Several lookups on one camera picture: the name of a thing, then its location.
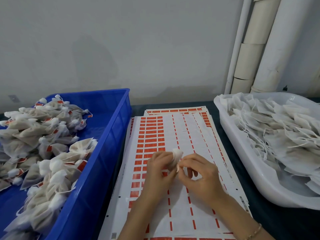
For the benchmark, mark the wide white pipe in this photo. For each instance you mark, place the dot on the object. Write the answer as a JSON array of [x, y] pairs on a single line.
[[280, 47]]

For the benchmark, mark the white plastic tub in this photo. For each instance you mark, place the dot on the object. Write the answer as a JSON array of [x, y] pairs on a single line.
[[250, 167]]

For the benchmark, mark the white mesh tea bag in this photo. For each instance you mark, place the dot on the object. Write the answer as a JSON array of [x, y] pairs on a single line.
[[177, 155]]

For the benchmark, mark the beige wrapped pipe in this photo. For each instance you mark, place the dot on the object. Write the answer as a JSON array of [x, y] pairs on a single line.
[[252, 57]]

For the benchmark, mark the person's left thumb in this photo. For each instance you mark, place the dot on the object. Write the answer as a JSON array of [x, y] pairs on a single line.
[[171, 173]]

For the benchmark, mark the blue plastic crate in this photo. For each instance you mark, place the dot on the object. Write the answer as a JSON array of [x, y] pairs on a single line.
[[110, 147]]

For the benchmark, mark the stack of red label sheets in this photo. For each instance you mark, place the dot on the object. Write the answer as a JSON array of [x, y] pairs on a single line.
[[160, 132]]

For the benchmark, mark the pile of unlabelled filter bags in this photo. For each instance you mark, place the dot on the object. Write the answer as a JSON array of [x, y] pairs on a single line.
[[280, 132]]

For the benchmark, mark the thin white pipe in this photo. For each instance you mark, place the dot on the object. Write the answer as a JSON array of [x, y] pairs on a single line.
[[237, 42]]

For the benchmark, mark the person's right forearm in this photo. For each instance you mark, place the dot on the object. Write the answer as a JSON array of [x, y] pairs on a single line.
[[237, 217]]

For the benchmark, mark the person's left hand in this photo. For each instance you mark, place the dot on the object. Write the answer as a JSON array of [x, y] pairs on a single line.
[[155, 179]]

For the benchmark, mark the person's left forearm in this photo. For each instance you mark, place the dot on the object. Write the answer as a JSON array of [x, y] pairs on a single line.
[[140, 217]]

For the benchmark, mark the person's right hand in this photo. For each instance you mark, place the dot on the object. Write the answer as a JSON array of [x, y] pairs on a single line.
[[203, 179]]

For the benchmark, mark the person's right thumb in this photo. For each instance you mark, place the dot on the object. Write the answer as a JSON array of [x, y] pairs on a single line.
[[180, 172]]

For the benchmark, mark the pile of labelled tea bags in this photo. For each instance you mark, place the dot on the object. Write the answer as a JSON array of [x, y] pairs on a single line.
[[42, 152]]

